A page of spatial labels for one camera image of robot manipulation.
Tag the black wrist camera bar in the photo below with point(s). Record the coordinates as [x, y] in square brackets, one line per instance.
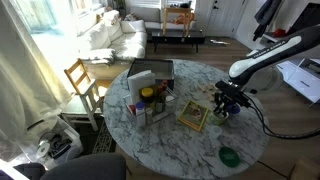
[231, 93]

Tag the white plastic container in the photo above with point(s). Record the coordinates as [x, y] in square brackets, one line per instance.
[169, 103]

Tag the small jar with red cap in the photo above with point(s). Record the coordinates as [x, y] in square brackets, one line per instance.
[132, 108]

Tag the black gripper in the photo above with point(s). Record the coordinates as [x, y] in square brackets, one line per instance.
[224, 99]

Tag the white bottle with blue cap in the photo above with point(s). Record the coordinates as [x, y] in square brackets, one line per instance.
[140, 116]

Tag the jar with yellow lid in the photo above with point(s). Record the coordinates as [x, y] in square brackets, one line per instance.
[147, 91]

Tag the clear plastic organiser bin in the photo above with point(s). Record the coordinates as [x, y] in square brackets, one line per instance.
[158, 117]

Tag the light grey couch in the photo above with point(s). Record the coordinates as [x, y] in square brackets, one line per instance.
[146, 15]

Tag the patterned rug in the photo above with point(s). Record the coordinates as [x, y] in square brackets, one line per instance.
[104, 140]

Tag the small wooden block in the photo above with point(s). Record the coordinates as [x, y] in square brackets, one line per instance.
[212, 87]
[211, 96]

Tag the white sofa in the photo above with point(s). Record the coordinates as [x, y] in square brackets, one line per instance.
[126, 43]

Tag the small clear shaker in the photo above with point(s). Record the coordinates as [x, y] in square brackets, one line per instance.
[149, 116]

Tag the black open box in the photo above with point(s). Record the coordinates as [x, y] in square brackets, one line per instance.
[150, 66]

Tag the jar with blue lid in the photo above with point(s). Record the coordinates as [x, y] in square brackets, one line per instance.
[235, 109]

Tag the white door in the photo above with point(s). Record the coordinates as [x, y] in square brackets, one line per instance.
[223, 16]

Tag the yellow dog book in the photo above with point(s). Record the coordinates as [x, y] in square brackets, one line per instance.
[193, 115]

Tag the white paper stack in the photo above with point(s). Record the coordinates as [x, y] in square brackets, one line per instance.
[140, 83]

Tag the wooden chair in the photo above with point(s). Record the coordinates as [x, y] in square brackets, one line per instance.
[77, 75]

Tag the white papers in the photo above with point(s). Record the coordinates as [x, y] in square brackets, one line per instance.
[220, 42]

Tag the hanging dark jacket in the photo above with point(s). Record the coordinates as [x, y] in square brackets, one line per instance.
[266, 13]

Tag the orange toy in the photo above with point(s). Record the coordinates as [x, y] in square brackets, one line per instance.
[183, 19]

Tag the green plastic lid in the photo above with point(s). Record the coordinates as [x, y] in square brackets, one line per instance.
[229, 156]

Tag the white round disc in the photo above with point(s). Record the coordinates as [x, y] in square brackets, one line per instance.
[42, 149]

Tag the dark glass bottle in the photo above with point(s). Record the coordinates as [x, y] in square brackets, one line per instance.
[159, 103]

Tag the white storage bin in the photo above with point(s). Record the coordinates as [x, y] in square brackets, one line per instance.
[63, 146]

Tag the white curtain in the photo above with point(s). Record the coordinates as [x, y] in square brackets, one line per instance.
[23, 100]

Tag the sauce bottle with red cap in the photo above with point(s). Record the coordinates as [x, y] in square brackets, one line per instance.
[165, 87]

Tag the low glass side table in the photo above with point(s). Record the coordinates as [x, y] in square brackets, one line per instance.
[71, 106]

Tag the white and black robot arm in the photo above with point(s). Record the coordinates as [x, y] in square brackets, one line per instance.
[266, 55]

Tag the wooden side table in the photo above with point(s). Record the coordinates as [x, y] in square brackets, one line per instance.
[176, 10]

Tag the grey chair back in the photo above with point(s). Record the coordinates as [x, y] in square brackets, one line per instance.
[86, 166]

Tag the red object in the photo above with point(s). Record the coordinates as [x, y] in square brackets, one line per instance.
[280, 33]

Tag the black screen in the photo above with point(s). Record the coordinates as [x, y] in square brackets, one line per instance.
[308, 18]

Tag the black coffee table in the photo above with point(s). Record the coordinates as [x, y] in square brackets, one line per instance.
[176, 36]

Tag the clear plastic measuring scoop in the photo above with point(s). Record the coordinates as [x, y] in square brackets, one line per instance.
[215, 131]

